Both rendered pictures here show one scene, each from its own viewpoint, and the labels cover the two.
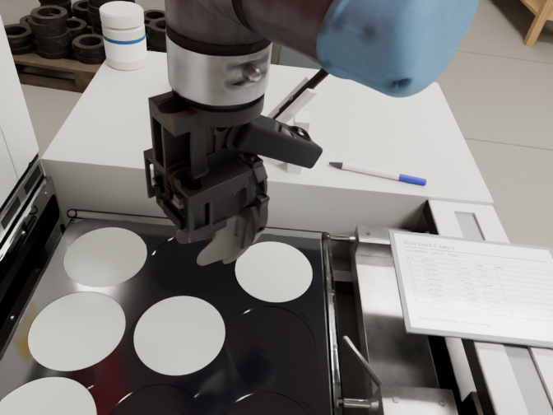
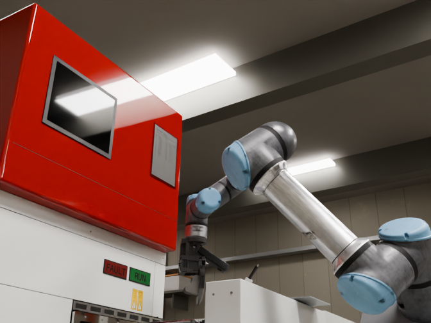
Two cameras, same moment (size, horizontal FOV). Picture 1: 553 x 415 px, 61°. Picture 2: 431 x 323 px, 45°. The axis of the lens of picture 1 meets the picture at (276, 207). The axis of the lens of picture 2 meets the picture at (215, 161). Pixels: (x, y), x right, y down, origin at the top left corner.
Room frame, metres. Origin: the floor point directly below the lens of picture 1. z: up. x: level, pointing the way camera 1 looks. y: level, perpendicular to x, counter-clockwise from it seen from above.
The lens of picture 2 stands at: (-1.01, -0.97, 0.71)
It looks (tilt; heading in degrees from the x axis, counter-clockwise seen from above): 25 degrees up; 35
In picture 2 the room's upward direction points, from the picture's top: 1 degrees clockwise
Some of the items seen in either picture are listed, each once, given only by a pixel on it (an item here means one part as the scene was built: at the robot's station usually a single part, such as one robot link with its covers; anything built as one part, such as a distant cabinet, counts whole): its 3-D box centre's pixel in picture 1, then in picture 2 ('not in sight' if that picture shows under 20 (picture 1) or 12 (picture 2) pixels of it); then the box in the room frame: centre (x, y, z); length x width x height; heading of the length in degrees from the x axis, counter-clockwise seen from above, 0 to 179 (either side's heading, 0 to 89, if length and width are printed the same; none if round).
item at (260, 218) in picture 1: (244, 209); (201, 275); (0.32, 0.03, 1.07); 0.05 x 0.02 x 0.09; 46
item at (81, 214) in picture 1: (200, 225); not in sight; (0.47, 0.10, 0.90); 0.37 x 0.01 x 0.01; 94
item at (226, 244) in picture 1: (220, 247); (194, 289); (0.31, 0.05, 1.03); 0.06 x 0.03 x 0.09; 136
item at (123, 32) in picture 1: (124, 36); not in sight; (0.78, 0.30, 1.01); 0.07 x 0.07 x 0.10
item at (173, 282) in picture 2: not in sight; (175, 284); (5.67, 4.57, 2.41); 0.47 x 0.39 x 0.27; 91
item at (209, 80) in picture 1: (221, 64); (196, 234); (0.32, 0.05, 1.21); 0.08 x 0.08 x 0.05
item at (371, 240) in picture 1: (383, 241); not in sight; (0.49, -0.16, 0.89); 0.08 x 0.03 x 0.03; 94
